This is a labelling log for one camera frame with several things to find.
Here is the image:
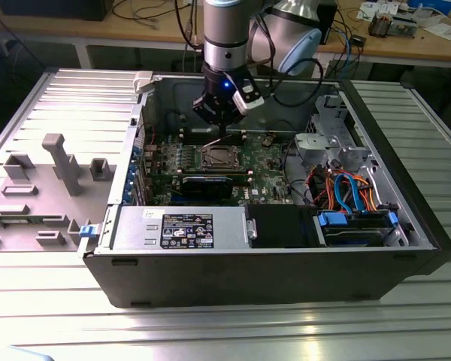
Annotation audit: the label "white paper sheets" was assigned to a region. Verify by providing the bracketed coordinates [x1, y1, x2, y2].
[423, 20, 451, 41]

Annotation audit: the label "blue bench cable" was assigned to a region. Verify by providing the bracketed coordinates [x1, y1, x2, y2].
[342, 29, 358, 69]

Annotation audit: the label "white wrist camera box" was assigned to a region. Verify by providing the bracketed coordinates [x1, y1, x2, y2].
[231, 77, 268, 114]

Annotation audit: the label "black graphics card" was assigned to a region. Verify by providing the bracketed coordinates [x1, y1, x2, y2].
[180, 173, 234, 201]

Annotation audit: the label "black camera cable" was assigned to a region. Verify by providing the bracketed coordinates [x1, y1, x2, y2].
[247, 11, 325, 109]

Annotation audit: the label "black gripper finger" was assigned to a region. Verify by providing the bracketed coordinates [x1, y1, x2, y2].
[192, 96, 225, 138]
[222, 99, 246, 138]

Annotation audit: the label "silver square CPU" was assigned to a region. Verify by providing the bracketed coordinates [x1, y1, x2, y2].
[208, 149, 235, 166]

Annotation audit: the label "green motherboard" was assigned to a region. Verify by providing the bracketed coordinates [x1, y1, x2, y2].
[142, 127, 298, 206]

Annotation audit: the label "blue wire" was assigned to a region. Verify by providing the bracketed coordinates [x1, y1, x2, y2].
[333, 171, 366, 214]

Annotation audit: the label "green RAM stick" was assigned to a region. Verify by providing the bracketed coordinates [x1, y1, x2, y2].
[0, 216, 47, 227]

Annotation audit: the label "red wire bundle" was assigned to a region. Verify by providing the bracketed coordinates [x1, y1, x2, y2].
[304, 166, 328, 206]

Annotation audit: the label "black upright box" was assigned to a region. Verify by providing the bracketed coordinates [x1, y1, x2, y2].
[317, 0, 339, 46]

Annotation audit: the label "silver drive cage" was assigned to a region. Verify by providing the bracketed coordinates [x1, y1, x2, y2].
[295, 93, 374, 167]

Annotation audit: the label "small brown electronic device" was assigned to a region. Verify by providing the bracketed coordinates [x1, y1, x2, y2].
[368, 11, 392, 38]

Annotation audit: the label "orange wire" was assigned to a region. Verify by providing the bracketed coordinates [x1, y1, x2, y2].
[322, 168, 381, 212]

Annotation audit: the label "CPU socket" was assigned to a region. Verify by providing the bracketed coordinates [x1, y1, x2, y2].
[197, 144, 245, 169]

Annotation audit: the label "beige case latch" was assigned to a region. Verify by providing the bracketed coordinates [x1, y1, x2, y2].
[132, 71, 156, 96]

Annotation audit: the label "wooden workbench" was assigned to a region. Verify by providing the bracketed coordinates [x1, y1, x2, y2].
[0, 0, 451, 69]

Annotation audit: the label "silver power supply unit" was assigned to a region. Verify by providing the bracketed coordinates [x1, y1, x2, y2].
[110, 205, 249, 251]

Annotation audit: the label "black open PC case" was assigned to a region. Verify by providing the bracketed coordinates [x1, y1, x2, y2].
[81, 71, 451, 309]

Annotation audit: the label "black box on workbench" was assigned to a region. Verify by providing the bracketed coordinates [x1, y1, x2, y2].
[0, 0, 108, 22]

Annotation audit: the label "grey parts rack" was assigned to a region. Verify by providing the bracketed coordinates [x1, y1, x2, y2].
[0, 133, 117, 253]

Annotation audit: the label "hard disk in blue carrier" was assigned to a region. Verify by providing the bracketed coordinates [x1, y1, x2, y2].
[313, 210, 399, 247]

